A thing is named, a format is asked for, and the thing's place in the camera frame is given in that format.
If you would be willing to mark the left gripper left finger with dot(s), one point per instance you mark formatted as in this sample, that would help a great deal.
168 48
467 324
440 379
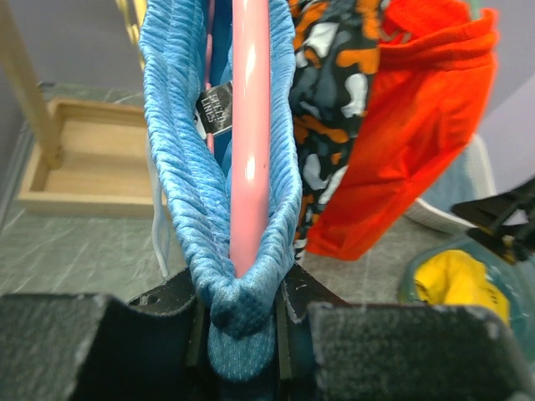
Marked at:
93 346

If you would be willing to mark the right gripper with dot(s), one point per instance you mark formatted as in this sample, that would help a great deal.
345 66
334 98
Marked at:
503 223

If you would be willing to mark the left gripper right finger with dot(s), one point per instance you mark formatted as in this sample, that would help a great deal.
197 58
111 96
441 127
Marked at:
329 349

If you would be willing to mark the pink plastic hanger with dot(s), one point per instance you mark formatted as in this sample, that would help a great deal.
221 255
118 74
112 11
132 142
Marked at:
251 110

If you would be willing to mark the light blue shorts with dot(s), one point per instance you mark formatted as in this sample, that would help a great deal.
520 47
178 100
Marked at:
180 42

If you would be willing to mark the orange shorts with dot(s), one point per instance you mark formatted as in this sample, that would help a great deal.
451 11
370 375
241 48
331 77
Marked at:
437 65

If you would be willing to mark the camouflage patterned shorts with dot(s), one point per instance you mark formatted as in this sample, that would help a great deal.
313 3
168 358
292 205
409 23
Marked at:
337 55

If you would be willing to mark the teal transparent tray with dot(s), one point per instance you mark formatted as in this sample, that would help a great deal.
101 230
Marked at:
516 282

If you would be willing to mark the yellow garment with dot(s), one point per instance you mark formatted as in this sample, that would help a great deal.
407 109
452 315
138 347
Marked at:
454 277

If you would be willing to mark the white plastic basket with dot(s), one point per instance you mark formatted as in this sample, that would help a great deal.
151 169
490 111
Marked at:
480 170

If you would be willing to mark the grey-blue garment in basket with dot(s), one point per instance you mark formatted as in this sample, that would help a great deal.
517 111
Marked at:
454 186

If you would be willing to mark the wooden clothes rack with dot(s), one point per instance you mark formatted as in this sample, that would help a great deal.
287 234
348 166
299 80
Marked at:
89 157

